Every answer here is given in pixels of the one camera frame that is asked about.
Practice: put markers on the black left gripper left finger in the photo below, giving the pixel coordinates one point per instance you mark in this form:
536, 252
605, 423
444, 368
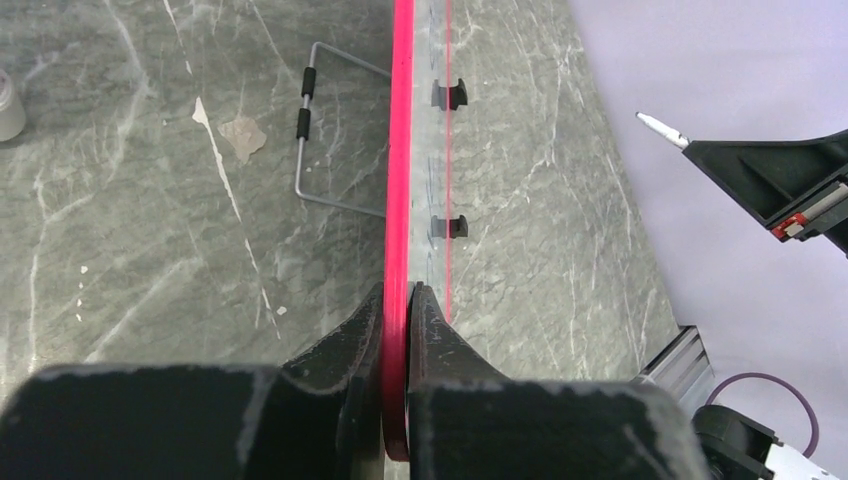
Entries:
313, 417

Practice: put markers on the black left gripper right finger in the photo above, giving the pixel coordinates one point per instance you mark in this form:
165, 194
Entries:
467, 420

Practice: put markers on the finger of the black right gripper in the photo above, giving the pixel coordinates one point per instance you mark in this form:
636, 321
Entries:
796, 190

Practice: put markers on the white blue whiteboard marker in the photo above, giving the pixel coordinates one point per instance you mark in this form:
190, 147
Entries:
668, 133

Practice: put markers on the pink-framed whiteboard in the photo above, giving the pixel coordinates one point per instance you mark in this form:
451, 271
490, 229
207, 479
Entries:
418, 187

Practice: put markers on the black whiteboard clip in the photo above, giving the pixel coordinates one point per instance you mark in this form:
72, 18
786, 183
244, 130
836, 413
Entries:
449, 228
451, 97

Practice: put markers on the aluminium extrusion frame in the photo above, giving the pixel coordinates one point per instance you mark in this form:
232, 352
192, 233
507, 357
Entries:
683, 369

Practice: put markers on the grey wire whiteboard stand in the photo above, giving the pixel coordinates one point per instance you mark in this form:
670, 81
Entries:
341, 132

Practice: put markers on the white PVC pipe frame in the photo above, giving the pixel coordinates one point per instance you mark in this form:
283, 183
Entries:
12, 113

